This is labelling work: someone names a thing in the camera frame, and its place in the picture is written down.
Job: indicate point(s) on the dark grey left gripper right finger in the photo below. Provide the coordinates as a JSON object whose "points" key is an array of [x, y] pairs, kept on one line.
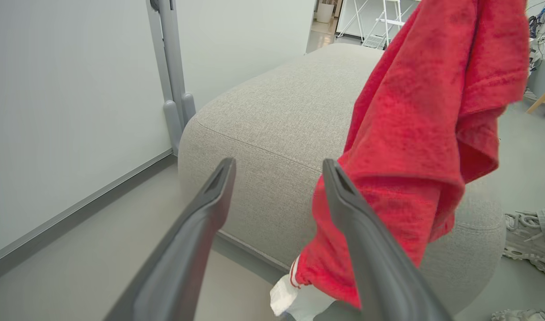
{"points": [[379, 267]]}

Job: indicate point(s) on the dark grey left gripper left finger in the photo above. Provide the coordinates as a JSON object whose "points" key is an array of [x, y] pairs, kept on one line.
{"points": [[183, 263]]}

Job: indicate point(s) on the red garment with white cuff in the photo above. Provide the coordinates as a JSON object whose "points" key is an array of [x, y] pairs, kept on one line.
{"points": [[424, 116]]}

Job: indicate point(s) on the grey fabric sofa seat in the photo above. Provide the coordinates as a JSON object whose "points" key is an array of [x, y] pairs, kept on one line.
{"points": [[272, 133]]}

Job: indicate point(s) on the grey chunky sneaker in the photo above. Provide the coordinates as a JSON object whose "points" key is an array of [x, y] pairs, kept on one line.
{"points": [[524, 315], [533, 236]]}

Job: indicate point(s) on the light wooden stool leg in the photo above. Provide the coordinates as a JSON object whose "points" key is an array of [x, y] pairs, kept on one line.
{"points": [[543, 98]]}

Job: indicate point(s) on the white folding rack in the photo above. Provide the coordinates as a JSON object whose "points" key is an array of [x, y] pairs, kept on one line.
{"points": [[384, 22]]}

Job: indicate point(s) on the white waste bin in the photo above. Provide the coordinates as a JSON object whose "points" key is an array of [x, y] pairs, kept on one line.
{"points": [[324, 12]]}

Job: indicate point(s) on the grey baseboard rail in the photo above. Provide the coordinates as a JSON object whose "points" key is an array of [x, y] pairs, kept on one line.
{"points": [[76, 214]]}

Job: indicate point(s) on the grey metal partition post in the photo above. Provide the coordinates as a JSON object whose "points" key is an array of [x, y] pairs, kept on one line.
{"points": [[172, 67]]}

